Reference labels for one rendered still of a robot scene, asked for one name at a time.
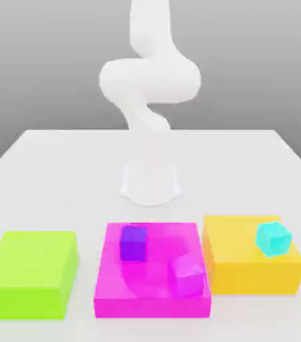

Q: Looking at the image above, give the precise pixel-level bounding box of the small purple cube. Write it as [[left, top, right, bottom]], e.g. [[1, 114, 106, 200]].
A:
[[119, 225, 148, 262]]

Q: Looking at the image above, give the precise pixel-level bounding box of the small magenta cube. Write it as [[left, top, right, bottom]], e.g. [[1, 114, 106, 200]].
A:
[[168, 253, 206, 298]]

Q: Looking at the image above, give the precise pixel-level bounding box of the small cyan cube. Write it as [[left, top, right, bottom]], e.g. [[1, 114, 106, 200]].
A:
[[254, 220, 293, 259]]

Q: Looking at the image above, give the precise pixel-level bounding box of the large magenta box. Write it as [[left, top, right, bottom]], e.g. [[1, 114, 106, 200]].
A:
[[93, 222, 212, 319]]

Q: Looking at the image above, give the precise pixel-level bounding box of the large orange box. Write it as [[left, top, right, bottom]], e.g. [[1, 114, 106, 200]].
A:
[[202, 215, 301, 297]]

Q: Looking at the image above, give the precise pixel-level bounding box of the large green box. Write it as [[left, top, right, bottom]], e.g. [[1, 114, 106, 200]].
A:
[[0, 230, 79, 321]]

